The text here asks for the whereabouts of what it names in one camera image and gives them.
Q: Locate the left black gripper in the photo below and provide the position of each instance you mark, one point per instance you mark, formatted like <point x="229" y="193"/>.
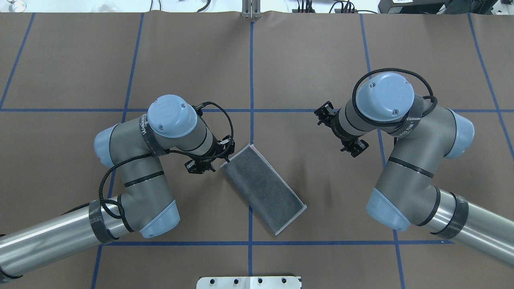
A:
<point x="207" y="159"/>

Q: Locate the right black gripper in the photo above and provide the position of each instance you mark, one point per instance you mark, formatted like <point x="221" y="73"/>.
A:
<point x="339" y="132"/>

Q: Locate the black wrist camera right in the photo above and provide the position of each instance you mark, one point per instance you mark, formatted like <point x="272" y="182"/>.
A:
<point x="325" y="114"/>

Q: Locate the aluminium frame post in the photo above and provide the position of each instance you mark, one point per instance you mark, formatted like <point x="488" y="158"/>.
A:
<point x="251" y="9"/>

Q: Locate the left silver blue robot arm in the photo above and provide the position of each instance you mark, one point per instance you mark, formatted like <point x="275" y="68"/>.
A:
<point x="133" y="196"/>

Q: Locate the pink and grey towel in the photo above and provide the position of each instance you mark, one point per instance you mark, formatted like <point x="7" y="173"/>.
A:
<point x="264" y="189"/>

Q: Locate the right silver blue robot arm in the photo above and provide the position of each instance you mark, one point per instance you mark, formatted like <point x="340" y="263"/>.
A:
<point x="402" y="104"/>

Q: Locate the black box on desk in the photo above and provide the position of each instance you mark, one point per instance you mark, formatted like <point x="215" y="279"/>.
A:
<point x="414" y="7"/>

